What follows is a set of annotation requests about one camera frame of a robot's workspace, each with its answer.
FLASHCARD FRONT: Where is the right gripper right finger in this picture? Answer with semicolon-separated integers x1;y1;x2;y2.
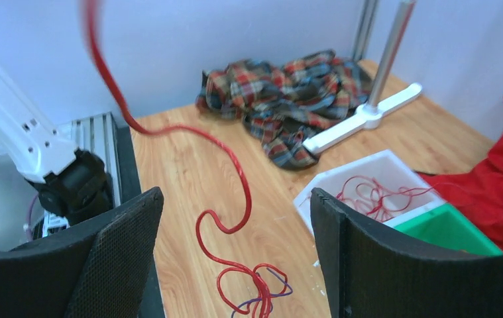
310;187;503;317

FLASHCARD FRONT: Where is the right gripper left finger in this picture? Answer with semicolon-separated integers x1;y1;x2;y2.
0;187;164;317

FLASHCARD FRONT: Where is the long red wire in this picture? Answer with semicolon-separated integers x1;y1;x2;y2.
80;0;294;318

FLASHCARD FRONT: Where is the coloured wire bundle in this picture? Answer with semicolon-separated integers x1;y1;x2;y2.
231;268;294;318

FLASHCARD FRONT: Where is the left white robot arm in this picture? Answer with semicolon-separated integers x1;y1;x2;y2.
0;66;114;225

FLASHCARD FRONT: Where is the green plastic bin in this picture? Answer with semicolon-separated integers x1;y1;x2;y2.
394;203;503;256

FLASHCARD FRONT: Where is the white plastic bin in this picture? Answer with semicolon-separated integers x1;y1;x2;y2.
294;150;445;233

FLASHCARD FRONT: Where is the plaid flannel shirt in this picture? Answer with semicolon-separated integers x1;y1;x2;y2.
196;50;372;170

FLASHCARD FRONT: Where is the metal rack pole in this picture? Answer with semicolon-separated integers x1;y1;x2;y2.
366;0;416;115

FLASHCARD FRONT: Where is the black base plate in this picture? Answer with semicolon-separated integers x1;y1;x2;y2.
114;127;142;203

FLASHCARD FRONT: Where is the aluminium frame post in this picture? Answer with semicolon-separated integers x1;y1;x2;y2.
352;0;380;61

